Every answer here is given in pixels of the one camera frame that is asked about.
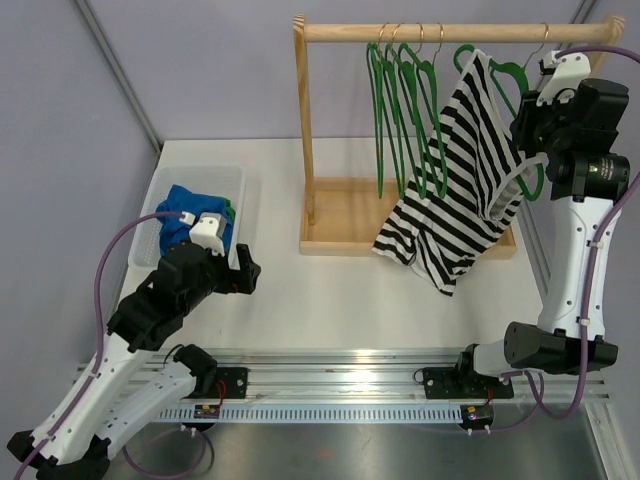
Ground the green tank top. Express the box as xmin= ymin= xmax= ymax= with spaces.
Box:
xmin=223 ymin=198 xmax=236 ymax=224

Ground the blue tank top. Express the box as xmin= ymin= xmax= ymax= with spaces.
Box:
xmin=155 ymin=184 xmax=236 ymax=259

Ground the black white striped top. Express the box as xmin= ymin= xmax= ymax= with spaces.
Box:
xmin=372 ymin=49 xmax=544 ymax=296

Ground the green velvet hanger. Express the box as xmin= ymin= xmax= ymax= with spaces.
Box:
xmin=397 ymin=42 xmax=429 ymax=199

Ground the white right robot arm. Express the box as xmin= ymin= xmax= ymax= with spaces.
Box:
xmin=452 ymin=78 xmax=630 ymax=399

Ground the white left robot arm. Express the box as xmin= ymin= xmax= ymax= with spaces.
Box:
xmin=7 ymin=242 xmax=261 ymax=479

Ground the white plastic basket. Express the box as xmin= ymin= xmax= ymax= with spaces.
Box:
xmin=128 ymin=165 xmax=245 ymax=272

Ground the wooden clothes rack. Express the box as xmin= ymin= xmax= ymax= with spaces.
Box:
xmin=293 ymin=15 xmax=625 ymax=257

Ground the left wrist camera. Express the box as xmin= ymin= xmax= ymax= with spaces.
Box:
xmin=180 ymin=212 xmax=229 ymax=256

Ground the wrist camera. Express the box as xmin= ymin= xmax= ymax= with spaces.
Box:
xmin=536 ymin=51 xmax=591 ymax=107
xmin=180 ymin=212 xmax=229 ymax=256

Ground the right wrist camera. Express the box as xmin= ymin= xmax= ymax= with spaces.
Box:
xmin=536 ymin=51 xmax=591 ymax=107

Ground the aluminium mounting rail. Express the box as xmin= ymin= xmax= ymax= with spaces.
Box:
xmin=74 ymin=352 xmax=612 ymax=401

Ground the white slotted cable duct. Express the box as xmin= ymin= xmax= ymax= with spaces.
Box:
xmin=155 ymin=404 xmax=462 ymax=424

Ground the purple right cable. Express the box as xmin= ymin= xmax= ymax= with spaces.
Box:
xmin=502 ymin=45 xmax=640 ymax=419

